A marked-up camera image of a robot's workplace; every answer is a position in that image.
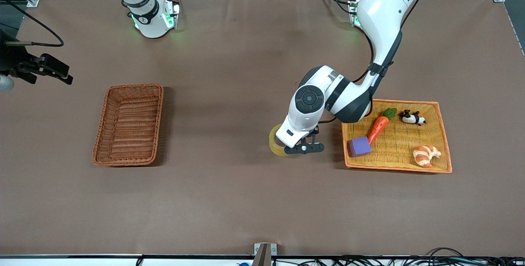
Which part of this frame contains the yellowish clear tape roll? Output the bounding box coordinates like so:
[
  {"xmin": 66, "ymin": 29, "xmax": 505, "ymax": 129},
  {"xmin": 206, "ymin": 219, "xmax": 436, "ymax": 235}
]
[{"xmin": 269, "ymin": 123, "xmax": 292, "ymax": 157}]

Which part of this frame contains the orange wicker basket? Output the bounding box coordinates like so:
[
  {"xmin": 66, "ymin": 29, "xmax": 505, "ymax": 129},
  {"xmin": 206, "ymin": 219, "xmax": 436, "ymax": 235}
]
[{"xmin": 341, "ymin": 99, "xmax": 453, "ymax": 174}]

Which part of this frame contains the brown wicker basket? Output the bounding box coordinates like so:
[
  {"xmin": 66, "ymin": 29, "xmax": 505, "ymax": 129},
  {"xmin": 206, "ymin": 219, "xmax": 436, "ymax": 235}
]
[{"xmin": 92, "ymin": 84, "xmax": 164, "ymax": 167}]

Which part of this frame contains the purple foam cube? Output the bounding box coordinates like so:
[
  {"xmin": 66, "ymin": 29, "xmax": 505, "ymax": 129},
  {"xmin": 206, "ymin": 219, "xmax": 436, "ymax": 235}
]
[{"xmin": 348, "ymin": 136, "xmax": 372, "ymax": 158}]

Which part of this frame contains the orange toy carrot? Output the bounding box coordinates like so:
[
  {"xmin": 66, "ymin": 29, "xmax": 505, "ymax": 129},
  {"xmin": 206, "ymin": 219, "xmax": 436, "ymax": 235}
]
[{"xmin": 367, "ymin": 107, "xmax": 397, "ymax": 145}]

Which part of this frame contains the brown table cover sheet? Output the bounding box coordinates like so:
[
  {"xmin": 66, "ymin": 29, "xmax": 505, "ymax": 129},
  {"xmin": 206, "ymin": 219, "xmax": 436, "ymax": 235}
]
[{"xmin": 0, "ymin": 0, "xmax": 525, "ymax": 257}]

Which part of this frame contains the black and white panda toy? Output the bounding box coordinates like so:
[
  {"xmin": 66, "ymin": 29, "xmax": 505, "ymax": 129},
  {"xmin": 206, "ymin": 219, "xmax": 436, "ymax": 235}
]
[{"xmin": 399, "ymin": 109, "xmax": 427, "ymax": 126}]

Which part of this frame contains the toy croissant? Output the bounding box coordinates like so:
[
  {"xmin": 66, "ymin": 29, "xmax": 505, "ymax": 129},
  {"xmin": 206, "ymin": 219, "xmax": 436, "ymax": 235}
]
[{"xmin": 413, "ymin": 145, "xmax": 442, "ymax": 169}]

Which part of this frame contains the silver metal bracket plate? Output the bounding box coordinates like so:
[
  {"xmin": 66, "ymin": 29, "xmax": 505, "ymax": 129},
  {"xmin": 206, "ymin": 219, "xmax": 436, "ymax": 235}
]
[{"xmin": 253, "ymin": 243, "xmax": 277, "ymax": 255}]

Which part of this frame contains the black cable bundle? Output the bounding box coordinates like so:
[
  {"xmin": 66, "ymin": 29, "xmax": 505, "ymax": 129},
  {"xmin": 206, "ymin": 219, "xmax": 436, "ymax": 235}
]
[{"xmin": 271, "ymin": 247, "xmax": 525, "ymax": 266}]

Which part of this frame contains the brown camera mount post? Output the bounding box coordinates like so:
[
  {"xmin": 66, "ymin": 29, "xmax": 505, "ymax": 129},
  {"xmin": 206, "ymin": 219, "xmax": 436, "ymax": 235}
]
[{"xmin": 252, "ymin": 244, "xmax": 272, "ymax": 266}]

